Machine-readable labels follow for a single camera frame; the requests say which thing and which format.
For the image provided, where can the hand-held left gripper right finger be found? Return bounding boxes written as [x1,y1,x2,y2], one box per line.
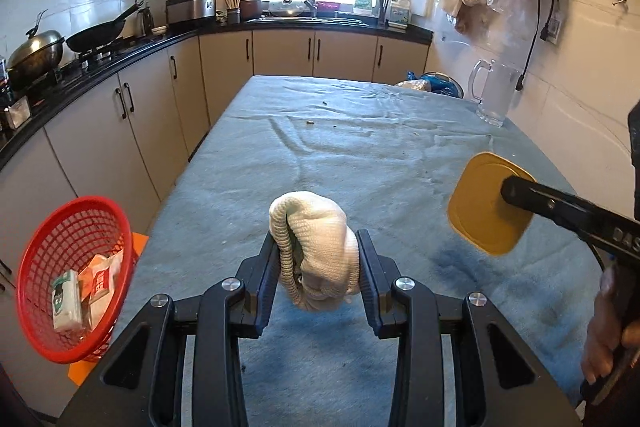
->
[356,229,583,427]

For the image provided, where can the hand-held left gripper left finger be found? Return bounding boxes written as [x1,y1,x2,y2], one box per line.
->
[60,232,281,427]

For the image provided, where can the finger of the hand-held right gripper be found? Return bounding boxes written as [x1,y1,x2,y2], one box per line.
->
[500,174,601,239]

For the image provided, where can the yellow square plastic container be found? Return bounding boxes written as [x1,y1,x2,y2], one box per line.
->
[446,152,538,258]

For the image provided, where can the white knit glove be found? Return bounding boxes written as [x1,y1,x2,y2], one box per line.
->
[269,190,362,314]

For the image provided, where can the red plastic basket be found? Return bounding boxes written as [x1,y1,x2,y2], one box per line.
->
[16,195,136,365]

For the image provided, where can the person's right hand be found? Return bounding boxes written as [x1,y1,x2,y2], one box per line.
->
[581,266,633,385]

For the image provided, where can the glass pitcher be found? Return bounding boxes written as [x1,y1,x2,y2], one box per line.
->
[467,58,523,128]

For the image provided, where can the blue plastic bag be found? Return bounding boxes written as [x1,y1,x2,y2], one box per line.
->
[395,69,463,100]

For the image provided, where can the orange stool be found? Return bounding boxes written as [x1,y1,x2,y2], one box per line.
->
[67,232,148,385]

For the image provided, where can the beige base cabinets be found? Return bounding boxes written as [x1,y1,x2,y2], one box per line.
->
[0,29,431,358]

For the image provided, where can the black countertop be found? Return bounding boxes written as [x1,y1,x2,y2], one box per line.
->
[0,19,433,168]

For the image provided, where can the chopstick holder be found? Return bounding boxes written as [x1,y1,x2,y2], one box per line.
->
[220,0,243,25]

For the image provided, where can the pan with glass lid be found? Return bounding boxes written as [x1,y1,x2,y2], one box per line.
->
[268,0,307,18]

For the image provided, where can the gas stove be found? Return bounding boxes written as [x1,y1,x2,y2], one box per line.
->
[60,34,166,72]

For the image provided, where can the silver rice cooker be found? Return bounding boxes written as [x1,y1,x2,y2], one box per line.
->
[166,0,217,32]

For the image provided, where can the black wok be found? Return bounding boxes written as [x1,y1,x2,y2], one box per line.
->
[65,0,146,52]

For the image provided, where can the small metal container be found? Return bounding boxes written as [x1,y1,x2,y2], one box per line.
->
[0,99,33,132]

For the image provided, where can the steel pot with lid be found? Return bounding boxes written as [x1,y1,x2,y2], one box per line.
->
[5,9,67,90]

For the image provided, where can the black cable with plug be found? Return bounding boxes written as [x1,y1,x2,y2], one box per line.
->
[515,0,551,90]

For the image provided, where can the white wall socket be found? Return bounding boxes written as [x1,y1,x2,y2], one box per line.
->
[539,14,563,44]

